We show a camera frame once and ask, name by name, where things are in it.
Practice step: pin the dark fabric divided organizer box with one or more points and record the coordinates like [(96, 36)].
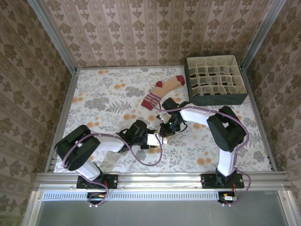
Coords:
[(216, 100)]

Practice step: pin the aluminium front rail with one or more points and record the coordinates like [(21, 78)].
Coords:
[(160, 182)]

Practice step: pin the aluminium right side rail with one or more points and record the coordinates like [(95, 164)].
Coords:
[(258, 117)]

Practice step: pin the aluminium left side rail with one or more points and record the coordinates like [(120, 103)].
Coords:
[(64, 117)]

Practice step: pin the aluminium left corner post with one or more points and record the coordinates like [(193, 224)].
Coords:
[(55, 37)]

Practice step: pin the grey metal panel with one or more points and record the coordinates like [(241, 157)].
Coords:
[(160, 214)]

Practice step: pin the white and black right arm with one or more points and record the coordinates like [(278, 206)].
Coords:
[(195, 115)]

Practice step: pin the aluminium rail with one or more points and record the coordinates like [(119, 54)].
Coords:
[(160, 182), (64, 117), (258, 117)]

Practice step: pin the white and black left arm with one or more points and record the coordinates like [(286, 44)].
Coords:
[(110, 143)]

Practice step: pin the aluminium right corner post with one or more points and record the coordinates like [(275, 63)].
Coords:
[(262, 35)]

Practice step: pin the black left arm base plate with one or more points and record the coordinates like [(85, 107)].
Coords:
[(113, 181)]

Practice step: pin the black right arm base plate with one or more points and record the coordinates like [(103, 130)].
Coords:
[(209, 181)]

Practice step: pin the aluminium corner post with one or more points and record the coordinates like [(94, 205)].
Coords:
[(262, 35), (55, 37)]

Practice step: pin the floral patterned tablecloth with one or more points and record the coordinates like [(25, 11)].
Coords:
[(188, 153)]

